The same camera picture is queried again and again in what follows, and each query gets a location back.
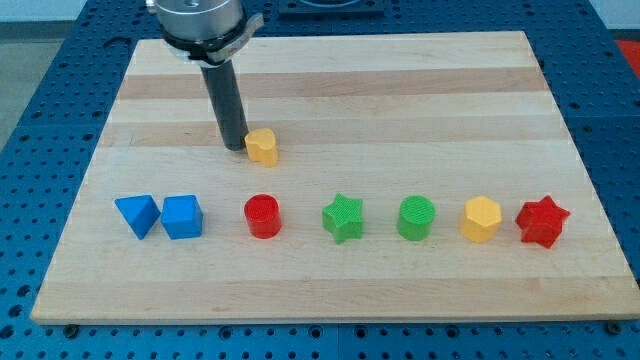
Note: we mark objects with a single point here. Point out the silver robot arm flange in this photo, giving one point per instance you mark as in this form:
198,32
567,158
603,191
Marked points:
207,32

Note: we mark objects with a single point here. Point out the yellow heart block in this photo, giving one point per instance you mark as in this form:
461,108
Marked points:
261,146

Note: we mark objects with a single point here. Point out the green star block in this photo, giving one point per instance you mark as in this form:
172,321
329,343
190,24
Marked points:
343,218

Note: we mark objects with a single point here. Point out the red cylinder block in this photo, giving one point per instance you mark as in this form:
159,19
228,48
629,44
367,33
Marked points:
262,214

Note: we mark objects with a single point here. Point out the light wooden board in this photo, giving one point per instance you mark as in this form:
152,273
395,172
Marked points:
380,117

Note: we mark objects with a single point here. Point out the green cylinder block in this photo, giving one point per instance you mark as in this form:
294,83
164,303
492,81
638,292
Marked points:
416,215

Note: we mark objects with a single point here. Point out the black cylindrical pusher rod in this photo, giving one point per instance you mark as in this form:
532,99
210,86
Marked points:
226,102

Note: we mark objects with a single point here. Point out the blue cube block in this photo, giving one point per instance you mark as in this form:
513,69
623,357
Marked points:
182,217

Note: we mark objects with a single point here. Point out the yellow hexagon block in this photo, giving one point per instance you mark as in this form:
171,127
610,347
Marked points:
481,219

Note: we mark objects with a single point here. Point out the blue triangle block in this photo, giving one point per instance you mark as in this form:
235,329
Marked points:
140,213

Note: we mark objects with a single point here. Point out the red star block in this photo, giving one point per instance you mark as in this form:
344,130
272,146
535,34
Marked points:
542,221

